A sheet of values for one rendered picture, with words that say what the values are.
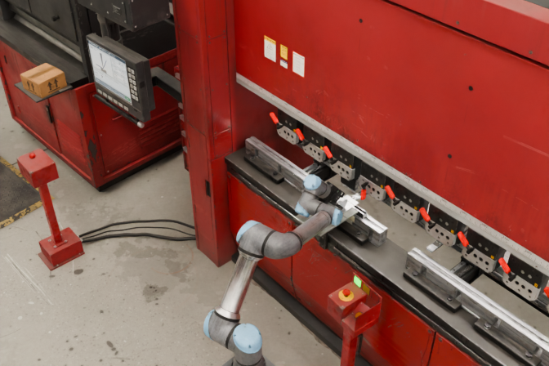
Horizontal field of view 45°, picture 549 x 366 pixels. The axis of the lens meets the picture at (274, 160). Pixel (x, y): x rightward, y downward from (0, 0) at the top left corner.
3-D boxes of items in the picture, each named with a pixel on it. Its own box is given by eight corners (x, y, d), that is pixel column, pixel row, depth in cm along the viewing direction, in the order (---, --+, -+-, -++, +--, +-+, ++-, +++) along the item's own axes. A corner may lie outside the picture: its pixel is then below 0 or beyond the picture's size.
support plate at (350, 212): (295, 217, 330) (295, 216, 329) (332, 195, 343) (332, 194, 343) (320, 236, 319) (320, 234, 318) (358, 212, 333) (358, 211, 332)
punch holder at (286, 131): (277, 134, 355) (277, 108, 345) (288, 127, 360) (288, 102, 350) (296, 146, 346) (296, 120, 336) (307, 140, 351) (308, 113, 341)
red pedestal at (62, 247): (37, 255, 447) (7, 157, 397) (71, 238, 460) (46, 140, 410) (51, 271, 435) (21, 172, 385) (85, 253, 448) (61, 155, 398)
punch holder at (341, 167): (329, 168, 331) (331, 141, 321) (341, 162, 336) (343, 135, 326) (350, 182, 322) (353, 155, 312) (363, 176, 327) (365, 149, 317)
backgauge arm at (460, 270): (435, 292, 323) (439, 273, 315) (509, 233, 357) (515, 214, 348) (448, 302, 319) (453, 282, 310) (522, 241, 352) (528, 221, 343)
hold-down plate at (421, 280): (402, 276, 314) (403, 271, 312) (409, 270, 317) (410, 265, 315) (453, 314, 296) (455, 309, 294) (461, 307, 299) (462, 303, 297)
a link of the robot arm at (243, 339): (251, 370, 273) (250, 350, 264) (225, 354, 279) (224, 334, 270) (268, 350, 280) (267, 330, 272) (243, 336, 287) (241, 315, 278)
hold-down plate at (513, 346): (472, 327, 290) (474, 323, 288) (479, 320, 293) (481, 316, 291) (533, 372, 272) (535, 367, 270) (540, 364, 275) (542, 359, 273)
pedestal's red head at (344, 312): (326, 311, 324) (328, 287, 313) (350, 296, 332) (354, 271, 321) (354, 338, 311) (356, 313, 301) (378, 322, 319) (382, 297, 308)
